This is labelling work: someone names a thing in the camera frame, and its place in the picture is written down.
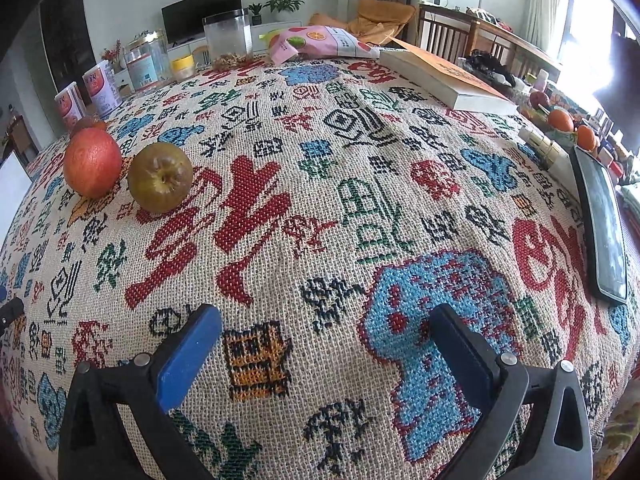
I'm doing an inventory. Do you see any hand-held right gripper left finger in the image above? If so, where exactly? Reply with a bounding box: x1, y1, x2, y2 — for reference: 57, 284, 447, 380
57, 304, 223, 480

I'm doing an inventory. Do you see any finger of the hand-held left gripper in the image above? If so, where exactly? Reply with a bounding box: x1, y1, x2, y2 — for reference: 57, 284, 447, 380
0, 285, 26, 333

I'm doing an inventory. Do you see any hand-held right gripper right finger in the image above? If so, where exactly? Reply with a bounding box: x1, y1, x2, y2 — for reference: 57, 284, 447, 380
429, 304, 593, 480

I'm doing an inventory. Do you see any white box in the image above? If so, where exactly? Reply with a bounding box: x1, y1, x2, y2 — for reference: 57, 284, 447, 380
0, 150, 33, 246

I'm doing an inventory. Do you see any large red apple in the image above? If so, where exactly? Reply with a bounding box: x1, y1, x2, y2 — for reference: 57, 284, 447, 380
62, 127, 123, 199

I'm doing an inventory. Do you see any sweet potato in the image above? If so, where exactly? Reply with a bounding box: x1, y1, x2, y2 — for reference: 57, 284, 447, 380
70, 116, 108, 138

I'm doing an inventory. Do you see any dark wooden furniture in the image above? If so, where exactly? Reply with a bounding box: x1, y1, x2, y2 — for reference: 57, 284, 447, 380
5, 115, 41, 161

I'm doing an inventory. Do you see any black smartphone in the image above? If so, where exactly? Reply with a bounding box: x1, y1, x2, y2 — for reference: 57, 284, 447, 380
570, 145, 629, 305

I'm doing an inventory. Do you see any printed woven tablecloth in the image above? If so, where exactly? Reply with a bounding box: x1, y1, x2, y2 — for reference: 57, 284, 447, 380
0, 52, 640, 480

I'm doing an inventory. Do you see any red white can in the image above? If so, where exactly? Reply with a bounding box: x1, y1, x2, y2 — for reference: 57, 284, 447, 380
82, 60, 123, 117
54, 82, 85, 133

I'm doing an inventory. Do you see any white gold cosmetic tube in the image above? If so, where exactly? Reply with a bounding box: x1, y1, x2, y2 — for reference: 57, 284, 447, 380
517, 126, 571, 171

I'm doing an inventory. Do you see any orange cover book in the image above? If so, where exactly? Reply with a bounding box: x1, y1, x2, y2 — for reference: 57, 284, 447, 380
378, 37, 519, 117

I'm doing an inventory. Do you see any red flower bouquet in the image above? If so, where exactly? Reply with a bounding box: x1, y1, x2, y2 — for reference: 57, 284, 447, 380
101, 40, 123, 68

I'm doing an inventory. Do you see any metal tin with pink label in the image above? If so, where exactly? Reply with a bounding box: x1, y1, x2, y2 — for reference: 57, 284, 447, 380
122, 32, 173, 93

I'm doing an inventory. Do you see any dark display cabinet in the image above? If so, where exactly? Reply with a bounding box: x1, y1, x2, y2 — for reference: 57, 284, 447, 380
39, 0, 97, 93

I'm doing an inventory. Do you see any small yellow jar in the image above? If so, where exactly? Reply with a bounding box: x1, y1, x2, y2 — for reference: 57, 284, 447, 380
171, 55, 196, 82

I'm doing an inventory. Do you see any black pouch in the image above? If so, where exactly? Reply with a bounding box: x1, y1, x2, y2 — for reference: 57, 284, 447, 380
462, 49, 518, 88

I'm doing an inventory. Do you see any wooden chair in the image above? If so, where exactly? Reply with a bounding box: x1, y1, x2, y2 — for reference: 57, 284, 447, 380
416, 4, 476, 58
475, 25, 563, 83

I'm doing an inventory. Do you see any clear jar with black lid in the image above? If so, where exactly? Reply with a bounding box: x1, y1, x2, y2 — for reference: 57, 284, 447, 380
202, 9, 254, 68

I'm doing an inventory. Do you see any dark backlit object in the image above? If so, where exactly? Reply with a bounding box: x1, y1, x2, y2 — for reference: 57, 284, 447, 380
592, 7, 640, 126

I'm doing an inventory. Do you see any pink snack bag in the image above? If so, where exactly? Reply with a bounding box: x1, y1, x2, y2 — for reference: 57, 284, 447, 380
269, 25, 386, 65

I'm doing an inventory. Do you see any colourful cloth pile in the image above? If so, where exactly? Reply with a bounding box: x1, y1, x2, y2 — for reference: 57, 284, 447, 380
466, 6, 513, 28

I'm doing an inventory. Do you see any black television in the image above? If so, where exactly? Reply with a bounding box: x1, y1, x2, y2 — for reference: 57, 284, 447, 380
161, 0, 243, 45

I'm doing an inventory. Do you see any orange lounge chair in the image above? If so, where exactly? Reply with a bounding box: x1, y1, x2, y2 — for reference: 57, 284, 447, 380
307, 0, 417, 43

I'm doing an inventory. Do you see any window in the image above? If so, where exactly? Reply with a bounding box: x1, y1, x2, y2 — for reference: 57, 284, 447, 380
557, 0, 621, 106

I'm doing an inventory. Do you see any white curtain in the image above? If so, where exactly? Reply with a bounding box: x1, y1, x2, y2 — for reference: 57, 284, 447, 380
522, 0, 571, 63

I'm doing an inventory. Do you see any large green potted plant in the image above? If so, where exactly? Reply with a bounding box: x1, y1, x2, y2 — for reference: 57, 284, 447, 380
262, 0, 308, 15

